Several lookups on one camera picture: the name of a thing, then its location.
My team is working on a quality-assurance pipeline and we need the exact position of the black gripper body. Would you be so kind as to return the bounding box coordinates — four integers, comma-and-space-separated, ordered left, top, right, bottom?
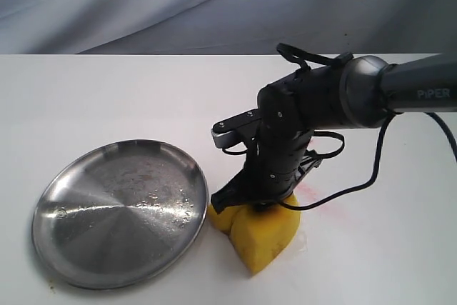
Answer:
243, 83, 312, 204

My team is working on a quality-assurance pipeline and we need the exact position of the yellow sponge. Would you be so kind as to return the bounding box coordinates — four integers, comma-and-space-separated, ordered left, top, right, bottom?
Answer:
207, 204, 301, 276

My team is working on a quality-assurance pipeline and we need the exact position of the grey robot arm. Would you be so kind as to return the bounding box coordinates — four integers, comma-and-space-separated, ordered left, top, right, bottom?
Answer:
211, 53, 456, 212

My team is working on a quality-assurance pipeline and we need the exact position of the round stainless steel plate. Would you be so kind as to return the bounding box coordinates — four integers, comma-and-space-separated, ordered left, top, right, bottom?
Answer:
31, 140, 209, 290

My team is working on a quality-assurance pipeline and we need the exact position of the white backdrop cloth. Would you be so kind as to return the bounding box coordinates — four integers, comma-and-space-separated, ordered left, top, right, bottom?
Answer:
1, 0, 456, 54

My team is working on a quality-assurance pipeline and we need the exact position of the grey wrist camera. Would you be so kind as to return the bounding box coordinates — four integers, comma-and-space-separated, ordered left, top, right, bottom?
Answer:
211, 109, 261, 149

